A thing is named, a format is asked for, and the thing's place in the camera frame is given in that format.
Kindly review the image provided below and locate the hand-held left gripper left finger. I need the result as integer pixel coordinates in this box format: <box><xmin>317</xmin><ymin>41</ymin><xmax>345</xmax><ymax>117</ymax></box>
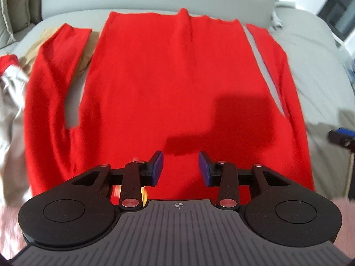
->
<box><xmin>65</xmin><ymin>150</ymin><xmax>164</xmax><ymax>210</ymax></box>

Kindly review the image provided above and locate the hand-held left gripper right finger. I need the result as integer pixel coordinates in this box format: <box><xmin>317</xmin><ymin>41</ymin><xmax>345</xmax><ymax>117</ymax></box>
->
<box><xmin>198</xmin><ymin>151</ymin><xmax>298</xmax><ymax>210</ymax></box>

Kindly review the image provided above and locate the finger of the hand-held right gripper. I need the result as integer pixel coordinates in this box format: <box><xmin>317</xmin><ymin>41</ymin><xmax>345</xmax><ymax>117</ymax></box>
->
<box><xmin>328</xmin><ymin>127</ymin><xmax>355</xmax><ymax>151</ymax></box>

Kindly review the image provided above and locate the red sweater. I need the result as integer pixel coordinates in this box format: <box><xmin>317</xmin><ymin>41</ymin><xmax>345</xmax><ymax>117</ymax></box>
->
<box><xmin>24</xmin><ymin>8</ymin><xmax>317</xmax><ymax>200</ymax></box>

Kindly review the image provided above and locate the grey sofa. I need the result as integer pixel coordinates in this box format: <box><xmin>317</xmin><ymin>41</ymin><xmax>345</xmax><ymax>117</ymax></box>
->
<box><xmin>0</xmin><ymin>0</ymin><xmax>355</xmax><ymax>200</ymax></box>

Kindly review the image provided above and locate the dark window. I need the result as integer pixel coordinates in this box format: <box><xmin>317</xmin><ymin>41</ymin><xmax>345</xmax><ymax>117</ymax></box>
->
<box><xmin>318</xmin><ymin>0</ymin><xmax>355</xmax><ymax>43</ymax></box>

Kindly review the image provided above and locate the tan cloth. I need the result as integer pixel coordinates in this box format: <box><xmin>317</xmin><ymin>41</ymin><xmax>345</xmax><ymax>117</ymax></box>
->
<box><xmin>19</xmin><ymin>28</ymin><xmax>100</xmax><ymax>76</ymax></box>

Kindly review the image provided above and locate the pink fluffy blanket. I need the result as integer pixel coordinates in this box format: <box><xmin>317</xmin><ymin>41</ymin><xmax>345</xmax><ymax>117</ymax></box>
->
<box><xmin>0</xmin><ymin>197</ymin><xmax>355</xmax><ymax>258</ymax></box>

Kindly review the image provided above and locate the white garment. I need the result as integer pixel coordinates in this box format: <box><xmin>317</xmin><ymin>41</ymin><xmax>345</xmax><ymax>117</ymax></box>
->
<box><xmin>0</xmin><ymin>64</ymin><xmax>31</xmax><ymax>200</ymax></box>

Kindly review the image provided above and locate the red garment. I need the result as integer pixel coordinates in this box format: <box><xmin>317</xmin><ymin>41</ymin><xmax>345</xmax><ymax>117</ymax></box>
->
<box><xmin>0</xmin><ymin>55</ymin><xmax>21</xmax><ymax>74</ymax></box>

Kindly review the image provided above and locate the grey-brown cushion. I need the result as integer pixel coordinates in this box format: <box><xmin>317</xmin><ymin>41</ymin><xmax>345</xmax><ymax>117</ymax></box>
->
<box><xmin>11</xmin><ymin>0</ymin><xmax>45</xmax><ymax>32</ymax></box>

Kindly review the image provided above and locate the white cable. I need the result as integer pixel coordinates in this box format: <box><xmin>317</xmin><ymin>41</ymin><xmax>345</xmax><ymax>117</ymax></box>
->
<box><xmin>270</xmin><ymin>1</ymin><xmax>294</xmax><ymax>29</ymax></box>

